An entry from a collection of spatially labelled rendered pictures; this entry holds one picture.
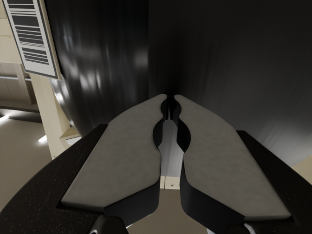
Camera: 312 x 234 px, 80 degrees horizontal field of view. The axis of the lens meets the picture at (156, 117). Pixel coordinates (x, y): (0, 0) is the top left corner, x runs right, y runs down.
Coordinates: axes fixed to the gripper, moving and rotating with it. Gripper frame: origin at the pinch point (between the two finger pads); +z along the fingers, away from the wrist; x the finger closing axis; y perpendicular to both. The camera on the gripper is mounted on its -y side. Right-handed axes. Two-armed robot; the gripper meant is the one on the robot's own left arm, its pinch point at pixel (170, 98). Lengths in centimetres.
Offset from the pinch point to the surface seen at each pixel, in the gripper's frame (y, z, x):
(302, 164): 22.2, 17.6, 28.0
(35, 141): 341, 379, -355
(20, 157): 333, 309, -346
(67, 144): 53, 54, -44
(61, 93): 1.7, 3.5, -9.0
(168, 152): 6.8, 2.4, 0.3
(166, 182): 57, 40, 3
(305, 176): 25.1, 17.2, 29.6
